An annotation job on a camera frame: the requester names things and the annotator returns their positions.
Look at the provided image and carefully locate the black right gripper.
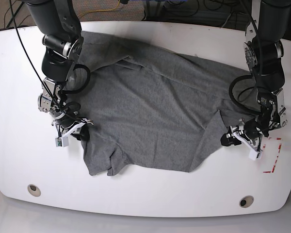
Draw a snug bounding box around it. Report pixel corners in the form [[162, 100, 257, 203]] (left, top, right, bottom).
[[55, 116, 90, 141]]

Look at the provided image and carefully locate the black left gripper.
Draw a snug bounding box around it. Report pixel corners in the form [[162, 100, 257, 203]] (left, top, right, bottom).
[[220, 118, 267, 147]]

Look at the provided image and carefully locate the grey t-shirt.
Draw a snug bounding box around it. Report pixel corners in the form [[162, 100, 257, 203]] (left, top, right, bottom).
[[71, 32, 253, 176]]

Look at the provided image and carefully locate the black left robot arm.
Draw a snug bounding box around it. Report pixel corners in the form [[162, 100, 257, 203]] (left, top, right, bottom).
[[221, 0, 291, 148]]

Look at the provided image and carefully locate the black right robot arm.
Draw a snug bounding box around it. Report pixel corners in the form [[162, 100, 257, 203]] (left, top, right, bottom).
[[24, 0, 90, 146]]

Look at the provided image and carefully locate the red tape rectangle marking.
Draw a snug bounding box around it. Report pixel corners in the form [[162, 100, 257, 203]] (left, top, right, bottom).
[[260, 137, 282, 174]]

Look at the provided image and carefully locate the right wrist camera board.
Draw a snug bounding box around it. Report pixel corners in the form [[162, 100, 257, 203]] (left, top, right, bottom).
[[55, 137, 69, 147]]

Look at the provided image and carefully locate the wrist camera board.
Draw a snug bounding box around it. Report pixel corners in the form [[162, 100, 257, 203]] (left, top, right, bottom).
[[55, 137, 69, 147], [249, 150, 263, 161]]

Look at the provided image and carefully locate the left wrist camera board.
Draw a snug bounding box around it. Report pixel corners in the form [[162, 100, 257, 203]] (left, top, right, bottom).
[[249, 150, 263, 161]]

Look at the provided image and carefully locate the right table cable grommet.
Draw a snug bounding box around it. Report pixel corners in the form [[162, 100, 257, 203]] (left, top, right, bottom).
[[239, 196, 254, 208]]

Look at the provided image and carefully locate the table cable grommet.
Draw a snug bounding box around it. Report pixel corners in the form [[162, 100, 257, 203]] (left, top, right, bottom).
[[239, 196, 254, 208], [27, 184, 41, 197]]

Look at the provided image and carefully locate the left table cable grommet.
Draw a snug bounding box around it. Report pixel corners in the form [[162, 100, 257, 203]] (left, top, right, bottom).
[[27, 184, 41, 197]]

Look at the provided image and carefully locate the yellow cable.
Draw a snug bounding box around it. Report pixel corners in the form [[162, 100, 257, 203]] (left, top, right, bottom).
[[76, 0, 123, 19]]

